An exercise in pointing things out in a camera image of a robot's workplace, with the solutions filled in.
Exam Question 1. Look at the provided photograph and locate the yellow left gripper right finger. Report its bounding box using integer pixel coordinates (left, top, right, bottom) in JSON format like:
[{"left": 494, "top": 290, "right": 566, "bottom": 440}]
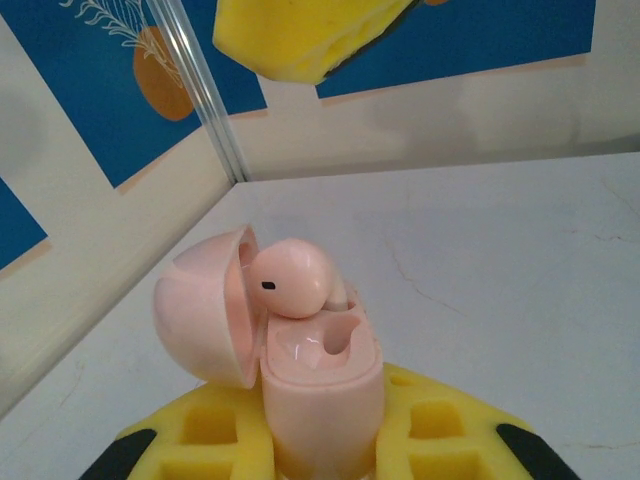
[{"left": 374, "top": 363, "right": 582, "bottom": 480}]

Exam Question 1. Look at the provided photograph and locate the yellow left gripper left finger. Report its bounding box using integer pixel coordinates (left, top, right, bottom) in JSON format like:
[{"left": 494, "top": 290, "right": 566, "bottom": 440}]
[{"left": 77, "top": 387, "right": 279, "bottom": 480}]

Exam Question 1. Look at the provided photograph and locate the pink earbud charging case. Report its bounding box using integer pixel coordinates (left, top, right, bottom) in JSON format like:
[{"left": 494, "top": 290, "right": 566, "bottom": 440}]
[{"left": 152, "top": 223, "right": 385, "bottom": 476}]

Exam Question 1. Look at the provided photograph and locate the pink wireless earbud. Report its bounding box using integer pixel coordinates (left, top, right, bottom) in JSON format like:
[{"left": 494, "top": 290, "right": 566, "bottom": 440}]
[{"left": 248, "top": 238, "right": 351, "bottom": 320}]

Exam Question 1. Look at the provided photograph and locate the aluminium frame post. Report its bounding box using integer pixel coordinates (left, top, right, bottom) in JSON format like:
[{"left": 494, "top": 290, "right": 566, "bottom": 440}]
[{"left": 144, "top": 0, "right": 251, "bottom": 184}]

